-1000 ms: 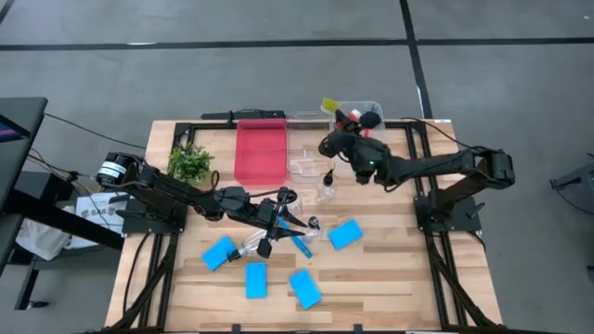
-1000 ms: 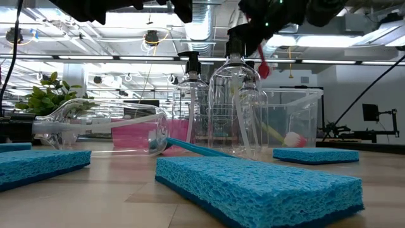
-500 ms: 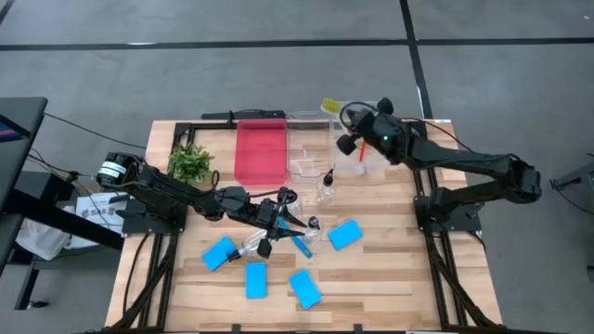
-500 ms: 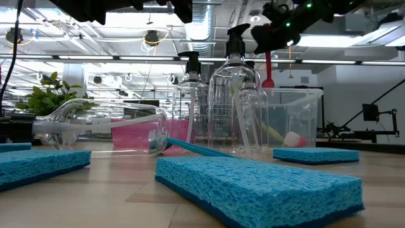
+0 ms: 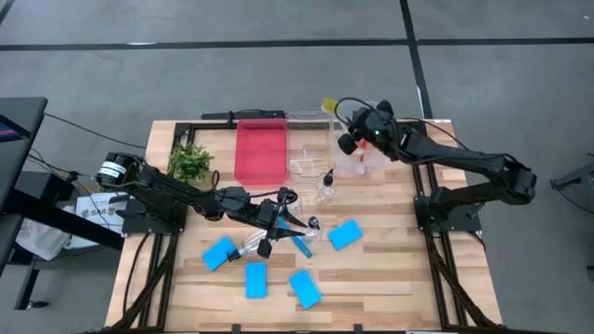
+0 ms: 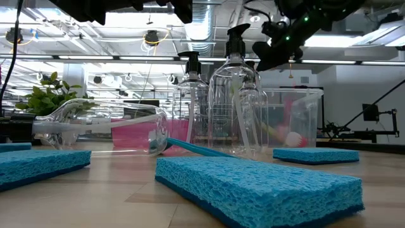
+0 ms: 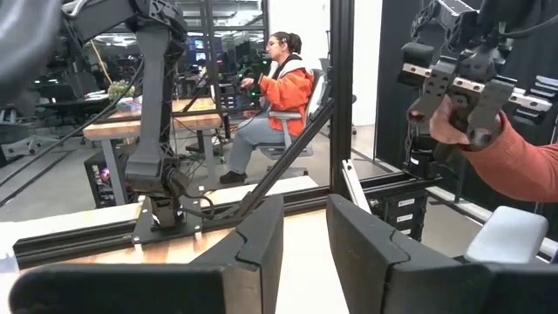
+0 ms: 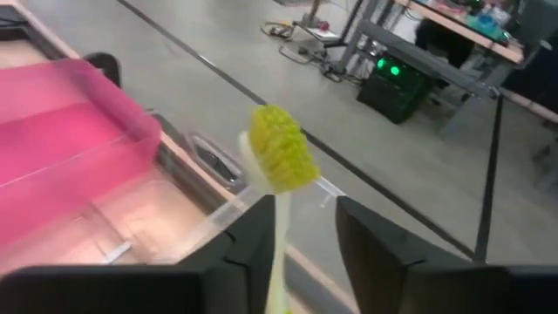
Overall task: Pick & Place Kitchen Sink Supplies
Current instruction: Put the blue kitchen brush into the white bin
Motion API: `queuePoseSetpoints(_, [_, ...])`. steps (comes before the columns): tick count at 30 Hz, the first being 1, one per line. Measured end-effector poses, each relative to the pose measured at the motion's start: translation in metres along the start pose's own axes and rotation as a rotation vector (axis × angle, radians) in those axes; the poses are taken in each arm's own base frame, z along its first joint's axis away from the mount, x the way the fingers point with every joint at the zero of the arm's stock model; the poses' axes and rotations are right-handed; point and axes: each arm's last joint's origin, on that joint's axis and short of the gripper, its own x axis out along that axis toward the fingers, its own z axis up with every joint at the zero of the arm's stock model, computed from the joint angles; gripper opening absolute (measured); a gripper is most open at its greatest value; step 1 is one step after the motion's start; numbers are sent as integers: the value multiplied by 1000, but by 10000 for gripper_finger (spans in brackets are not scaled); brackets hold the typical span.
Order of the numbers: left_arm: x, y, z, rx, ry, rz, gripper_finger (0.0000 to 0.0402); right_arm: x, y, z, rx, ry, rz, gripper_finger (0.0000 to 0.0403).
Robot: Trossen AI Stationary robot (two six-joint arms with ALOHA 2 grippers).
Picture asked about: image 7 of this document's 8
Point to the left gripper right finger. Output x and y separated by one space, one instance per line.
370 261

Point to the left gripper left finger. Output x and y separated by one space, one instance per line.
244 261

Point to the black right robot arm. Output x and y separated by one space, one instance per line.
152 109

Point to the person's forearm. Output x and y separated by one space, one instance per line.
519 165

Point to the black drawer unit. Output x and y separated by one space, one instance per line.
392 218

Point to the light grey seat pad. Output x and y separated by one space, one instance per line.
505 235

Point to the wooden table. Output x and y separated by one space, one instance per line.
200 120

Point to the person's hand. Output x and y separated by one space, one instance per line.
442 128

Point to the black computer case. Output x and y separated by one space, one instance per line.
93 174

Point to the person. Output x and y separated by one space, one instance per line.
287 91

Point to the grey office chair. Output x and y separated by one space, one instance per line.
317 93

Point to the pale flower bunch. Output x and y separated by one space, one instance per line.
121 89

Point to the white frame bracket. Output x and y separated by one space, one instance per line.
354 185

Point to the black aluminium frame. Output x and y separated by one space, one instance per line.
341 87

